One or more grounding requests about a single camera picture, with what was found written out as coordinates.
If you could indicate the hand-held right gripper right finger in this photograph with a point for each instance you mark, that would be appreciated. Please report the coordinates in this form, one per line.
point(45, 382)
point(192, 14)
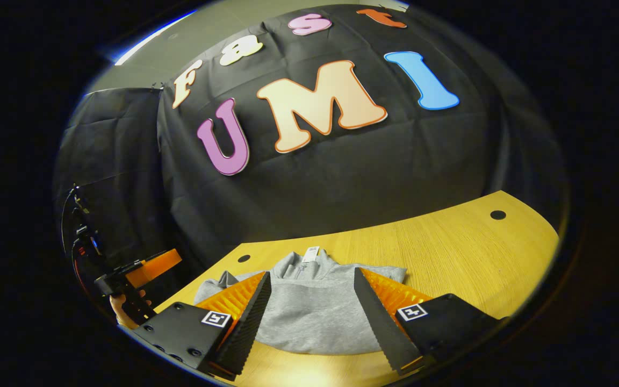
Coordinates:
point(379, 322)

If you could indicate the grey sweatshirt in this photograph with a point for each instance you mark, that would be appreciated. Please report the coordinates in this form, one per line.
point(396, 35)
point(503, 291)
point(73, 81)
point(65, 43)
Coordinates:
point(315, 317)

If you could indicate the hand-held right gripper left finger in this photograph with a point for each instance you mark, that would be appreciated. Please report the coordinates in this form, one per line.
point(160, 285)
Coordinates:
point(245, 322)

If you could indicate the black backdrop cloth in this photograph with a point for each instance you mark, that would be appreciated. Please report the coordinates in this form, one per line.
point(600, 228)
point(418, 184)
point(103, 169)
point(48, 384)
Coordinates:
point(342, 177)

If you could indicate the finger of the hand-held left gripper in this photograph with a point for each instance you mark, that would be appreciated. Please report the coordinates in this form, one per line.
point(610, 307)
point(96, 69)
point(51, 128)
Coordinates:
point(156, 266)

